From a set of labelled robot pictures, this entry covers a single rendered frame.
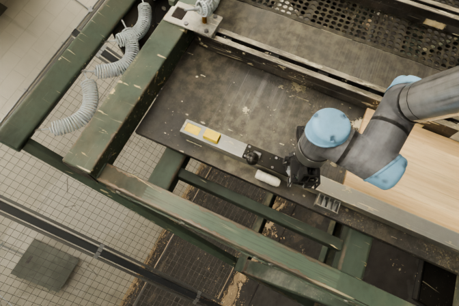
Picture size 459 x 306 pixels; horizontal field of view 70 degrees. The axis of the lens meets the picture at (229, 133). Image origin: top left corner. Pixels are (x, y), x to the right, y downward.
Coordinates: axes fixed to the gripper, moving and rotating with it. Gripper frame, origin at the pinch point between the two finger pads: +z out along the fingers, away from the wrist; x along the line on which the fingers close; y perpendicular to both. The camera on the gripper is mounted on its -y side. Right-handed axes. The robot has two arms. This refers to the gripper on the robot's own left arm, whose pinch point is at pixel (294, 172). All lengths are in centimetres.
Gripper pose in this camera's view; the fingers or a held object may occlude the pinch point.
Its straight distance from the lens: 96.2
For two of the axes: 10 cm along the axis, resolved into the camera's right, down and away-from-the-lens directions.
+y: -0.8, 9.0, -4.2
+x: 10.0, 0.7, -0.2
